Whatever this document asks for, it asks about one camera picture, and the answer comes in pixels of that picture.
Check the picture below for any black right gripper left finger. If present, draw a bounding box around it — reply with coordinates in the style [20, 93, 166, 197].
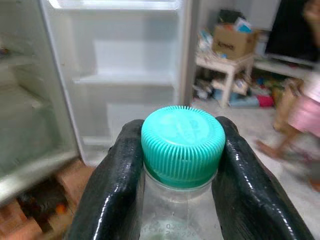
[65, 119, 145, 240]

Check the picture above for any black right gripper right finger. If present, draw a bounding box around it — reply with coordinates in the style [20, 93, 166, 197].
[211, 115, 315, 240]

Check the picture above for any clear bottle with teal cap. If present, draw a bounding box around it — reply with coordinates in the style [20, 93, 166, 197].
[138, 105, 227, 240]

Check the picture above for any white fridge door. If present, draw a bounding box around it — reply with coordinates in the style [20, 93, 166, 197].
[37, 0, 201, 166]

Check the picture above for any pink storage box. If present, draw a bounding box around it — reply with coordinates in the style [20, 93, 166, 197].
[256, 94, 275, 108]

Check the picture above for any brown paper bag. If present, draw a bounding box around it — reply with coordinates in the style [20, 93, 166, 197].
[272, 79, 305, 133]

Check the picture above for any person in pink skirt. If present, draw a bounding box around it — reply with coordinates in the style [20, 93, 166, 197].
[256, 0, 320, 192]

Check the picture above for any white side table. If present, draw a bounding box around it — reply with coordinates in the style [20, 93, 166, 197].
[194, 53, 255, 109]

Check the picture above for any white tv bench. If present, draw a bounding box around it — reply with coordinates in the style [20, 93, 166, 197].
[252, 55, 316, 81]

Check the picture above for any brown cardboard box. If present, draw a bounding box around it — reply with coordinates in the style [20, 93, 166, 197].
[211, 23, 262, 61]

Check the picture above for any black television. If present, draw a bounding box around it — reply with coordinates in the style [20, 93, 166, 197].
[264, 0, 320, 64]

